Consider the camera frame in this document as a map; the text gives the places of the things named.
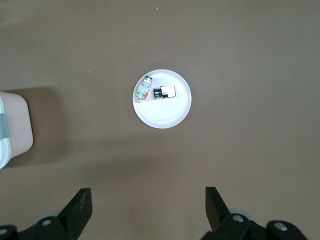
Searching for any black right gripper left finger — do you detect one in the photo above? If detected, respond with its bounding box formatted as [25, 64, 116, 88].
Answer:
[33, 188, 93, 240]

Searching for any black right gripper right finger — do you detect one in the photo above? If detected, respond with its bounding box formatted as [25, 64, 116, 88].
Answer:
[203, 186, 251, 240]

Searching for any black orange push-button switch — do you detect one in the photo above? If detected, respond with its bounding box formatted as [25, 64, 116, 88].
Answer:
[152, 84, 177, 100]

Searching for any white lidded storage box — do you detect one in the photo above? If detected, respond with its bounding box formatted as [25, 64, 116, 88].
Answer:
[0, 91, 34, 170]

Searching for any pink round plate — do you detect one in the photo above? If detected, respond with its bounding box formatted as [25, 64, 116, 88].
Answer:
[132, 69, 193, 130]

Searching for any white green push-button switch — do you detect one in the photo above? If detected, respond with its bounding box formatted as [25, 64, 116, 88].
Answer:
[134, 75, 154, 103]

